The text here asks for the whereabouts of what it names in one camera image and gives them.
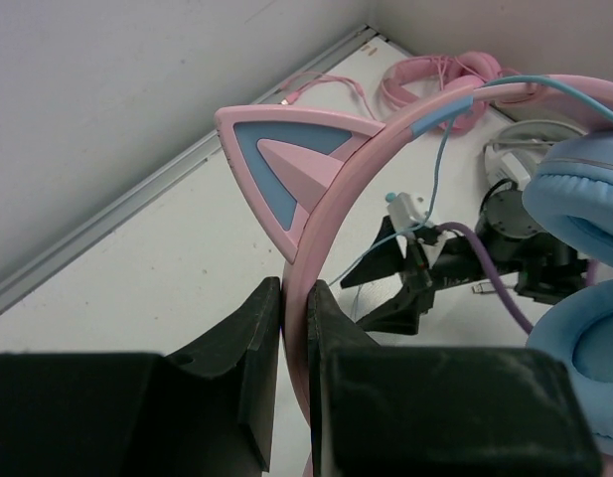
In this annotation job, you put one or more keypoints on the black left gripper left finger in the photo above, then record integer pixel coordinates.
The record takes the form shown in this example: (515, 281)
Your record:
(205, 410)

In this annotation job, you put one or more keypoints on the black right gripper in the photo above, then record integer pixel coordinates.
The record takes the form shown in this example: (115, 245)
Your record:
(505, 240)

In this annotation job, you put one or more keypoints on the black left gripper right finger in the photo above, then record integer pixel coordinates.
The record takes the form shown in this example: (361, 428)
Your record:
(437, 411)

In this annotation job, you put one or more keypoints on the pink blue cat-ear headphones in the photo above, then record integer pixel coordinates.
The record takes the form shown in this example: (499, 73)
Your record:
(300, 171)

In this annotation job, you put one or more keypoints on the white grey headphones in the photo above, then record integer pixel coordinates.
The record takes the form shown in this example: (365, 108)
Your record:
(515, 151)

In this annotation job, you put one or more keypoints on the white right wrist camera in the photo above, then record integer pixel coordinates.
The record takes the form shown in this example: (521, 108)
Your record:
(407, 210)

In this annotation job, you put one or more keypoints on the aluminium table edge rail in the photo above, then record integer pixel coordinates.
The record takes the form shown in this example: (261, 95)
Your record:
(98, 226)

